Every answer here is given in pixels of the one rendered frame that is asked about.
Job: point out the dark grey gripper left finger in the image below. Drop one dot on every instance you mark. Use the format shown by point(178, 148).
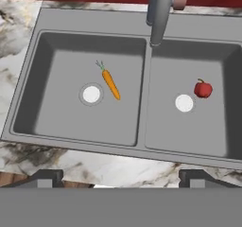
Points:
point(47, 178)

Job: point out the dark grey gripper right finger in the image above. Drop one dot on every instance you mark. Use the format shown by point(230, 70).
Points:
point(195, 179)

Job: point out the grey double sink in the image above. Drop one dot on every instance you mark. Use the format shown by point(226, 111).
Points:
point(132, 123)

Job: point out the red bell pepper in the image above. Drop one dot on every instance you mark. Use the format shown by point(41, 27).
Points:
point(203, 89)

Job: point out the orange carrot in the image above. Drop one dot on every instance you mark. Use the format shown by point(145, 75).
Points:
point(111, 82)

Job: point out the grey sink tap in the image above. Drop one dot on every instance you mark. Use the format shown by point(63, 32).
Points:
point(160, 13)

